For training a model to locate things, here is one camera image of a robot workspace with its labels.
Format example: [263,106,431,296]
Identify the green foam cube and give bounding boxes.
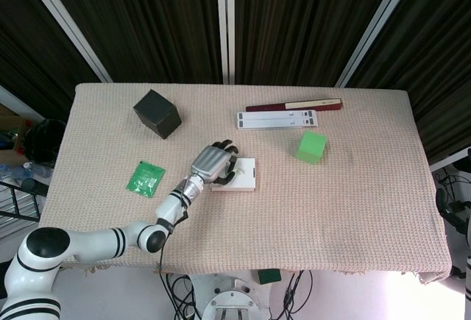
[294,130,328,165]

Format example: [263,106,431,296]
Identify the white frame base rail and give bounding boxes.
[0,84,42,122]
[428,146,471,172]

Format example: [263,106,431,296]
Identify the white frame post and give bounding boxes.
[215,0,236,85]
[21,0,113,82]
[333,0,428,88]

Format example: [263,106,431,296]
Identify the dark pleated curtain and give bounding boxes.
[0,0,471,163]

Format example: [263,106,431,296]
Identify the green plastic packet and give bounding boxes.
[125,160,166,199]

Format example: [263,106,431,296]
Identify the beige waffle tablecloth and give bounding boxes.
[38,83,453,275]

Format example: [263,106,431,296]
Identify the brown cardboard box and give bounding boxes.
[0,104,29,165]

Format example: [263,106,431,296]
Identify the black metal rack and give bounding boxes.
[0,178,49,240]

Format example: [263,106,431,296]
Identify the black floor cables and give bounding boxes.
[165,271,207,320]
[282,270,314,320]

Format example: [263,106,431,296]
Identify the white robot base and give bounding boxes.
[189,271,272,320]

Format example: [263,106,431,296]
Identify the black printed strap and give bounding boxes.
[155,217,176,232]

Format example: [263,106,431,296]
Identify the white cardboard box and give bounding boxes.
[210,157,258,193]

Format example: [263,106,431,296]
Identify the black stand with cables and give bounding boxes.
[435,172,471,233]

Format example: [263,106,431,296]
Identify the red and tan book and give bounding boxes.
[245,97,344,113]

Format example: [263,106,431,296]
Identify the black cardboard box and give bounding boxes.
[132,90,183,140]

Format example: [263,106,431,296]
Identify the small green block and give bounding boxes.
[257,268,283,285]

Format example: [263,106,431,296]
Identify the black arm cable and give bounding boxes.
[157,178,191,275]

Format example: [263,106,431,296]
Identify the black plastic bag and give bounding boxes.
[24,118,68,165]

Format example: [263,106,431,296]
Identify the grey flat metal case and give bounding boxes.
[236,109,319,130]

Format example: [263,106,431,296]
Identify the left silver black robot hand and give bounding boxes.
[189,138,241,185]

